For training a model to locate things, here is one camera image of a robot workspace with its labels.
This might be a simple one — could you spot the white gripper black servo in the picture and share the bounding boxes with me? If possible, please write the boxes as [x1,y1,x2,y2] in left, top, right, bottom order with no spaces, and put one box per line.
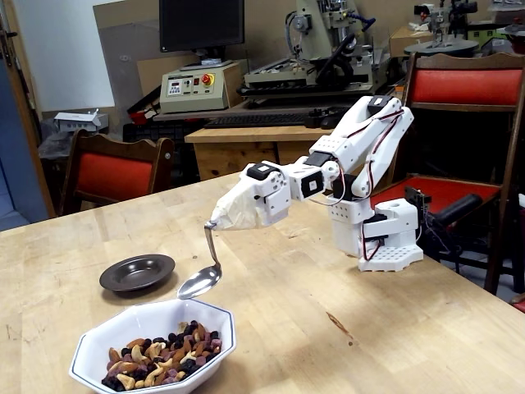
[209,161,294,231]

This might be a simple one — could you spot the bent metal spoon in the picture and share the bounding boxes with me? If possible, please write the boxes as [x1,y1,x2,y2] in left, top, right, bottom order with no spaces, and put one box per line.
[176,220,224,300]

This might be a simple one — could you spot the wooden workbench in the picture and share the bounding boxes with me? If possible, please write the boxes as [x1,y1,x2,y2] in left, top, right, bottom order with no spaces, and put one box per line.
[184,125,340,184]

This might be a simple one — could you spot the black keyboard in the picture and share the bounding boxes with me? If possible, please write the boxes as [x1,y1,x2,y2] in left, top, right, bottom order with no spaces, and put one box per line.
[203,112,317,130]

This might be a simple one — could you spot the black desktop device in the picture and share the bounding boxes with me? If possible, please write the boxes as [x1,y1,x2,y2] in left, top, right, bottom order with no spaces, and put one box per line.
[306,106,352,131]

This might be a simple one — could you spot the black plastic crate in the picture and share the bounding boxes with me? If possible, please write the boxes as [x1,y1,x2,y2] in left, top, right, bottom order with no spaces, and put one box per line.
[121,120,206,145]

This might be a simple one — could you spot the beige control box red button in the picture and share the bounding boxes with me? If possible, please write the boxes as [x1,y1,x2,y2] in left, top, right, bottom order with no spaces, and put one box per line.
[158,59,249,115]

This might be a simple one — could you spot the dark metal dish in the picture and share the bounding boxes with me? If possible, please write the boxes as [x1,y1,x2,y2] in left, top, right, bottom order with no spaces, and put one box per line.
[98,254,176,293]

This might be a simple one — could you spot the black red case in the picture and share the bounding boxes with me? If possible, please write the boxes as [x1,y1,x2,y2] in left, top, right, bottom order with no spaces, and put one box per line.
[126,88,162,125]

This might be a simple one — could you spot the robot controller circuit board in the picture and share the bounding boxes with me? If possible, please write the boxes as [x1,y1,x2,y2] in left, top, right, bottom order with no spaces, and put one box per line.
[404,185,432,214]

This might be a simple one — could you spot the white octagonal bowl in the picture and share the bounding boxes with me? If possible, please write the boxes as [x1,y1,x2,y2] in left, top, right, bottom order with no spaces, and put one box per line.
[68,297,238,394]

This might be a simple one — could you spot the mixed nuts and raisins pile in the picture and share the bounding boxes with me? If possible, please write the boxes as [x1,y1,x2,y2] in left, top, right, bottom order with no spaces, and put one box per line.
[101,319,225,393]

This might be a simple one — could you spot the brown cardboard sheet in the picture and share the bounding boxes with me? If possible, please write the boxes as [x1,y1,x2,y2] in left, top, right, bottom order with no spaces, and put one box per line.
[93,3,163,136]

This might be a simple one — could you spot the beige milling machine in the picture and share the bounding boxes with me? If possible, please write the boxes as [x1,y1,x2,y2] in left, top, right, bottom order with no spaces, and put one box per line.
[240,0,390,102]

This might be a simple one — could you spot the black computer monitor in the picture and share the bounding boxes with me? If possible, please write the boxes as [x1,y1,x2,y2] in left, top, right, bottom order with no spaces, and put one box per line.
[158,0,246,71]

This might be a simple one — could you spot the small white plastic device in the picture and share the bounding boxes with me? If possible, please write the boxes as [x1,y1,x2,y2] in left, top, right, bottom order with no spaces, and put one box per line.
[52,108,110,133]

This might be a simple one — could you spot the clear plastic bag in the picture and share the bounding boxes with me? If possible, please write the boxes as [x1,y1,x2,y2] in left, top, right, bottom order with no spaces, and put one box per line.
[39,131,77,161]

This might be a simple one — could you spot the brown cardboard box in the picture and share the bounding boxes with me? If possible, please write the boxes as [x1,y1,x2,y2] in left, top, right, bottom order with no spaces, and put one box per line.
[388,25,436,58]

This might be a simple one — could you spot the wooden folding chair red cushion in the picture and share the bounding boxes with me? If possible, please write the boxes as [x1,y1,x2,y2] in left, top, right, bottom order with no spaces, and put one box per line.
[363,51,525,296]

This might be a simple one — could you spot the black round base machine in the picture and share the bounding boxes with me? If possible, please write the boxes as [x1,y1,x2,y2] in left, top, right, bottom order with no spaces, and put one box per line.
[404,2,481,58]

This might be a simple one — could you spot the white board panel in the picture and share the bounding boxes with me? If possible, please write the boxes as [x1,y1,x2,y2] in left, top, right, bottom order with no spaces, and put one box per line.
[14,0,116,112]

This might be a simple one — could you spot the green box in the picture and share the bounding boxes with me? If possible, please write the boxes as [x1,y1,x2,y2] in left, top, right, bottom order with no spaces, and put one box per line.
[467,22,512,42]

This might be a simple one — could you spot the red white wrist cable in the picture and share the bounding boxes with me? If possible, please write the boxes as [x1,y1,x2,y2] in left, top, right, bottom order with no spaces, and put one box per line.
[307,163,346,206]

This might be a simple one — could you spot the black cylindrical handle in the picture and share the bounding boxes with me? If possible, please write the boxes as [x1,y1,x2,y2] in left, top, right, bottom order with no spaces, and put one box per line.
[434,194,484,227]

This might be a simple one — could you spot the dark door handle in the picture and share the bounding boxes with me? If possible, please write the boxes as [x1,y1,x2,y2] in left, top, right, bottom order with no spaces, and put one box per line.
[0,28,18,69]

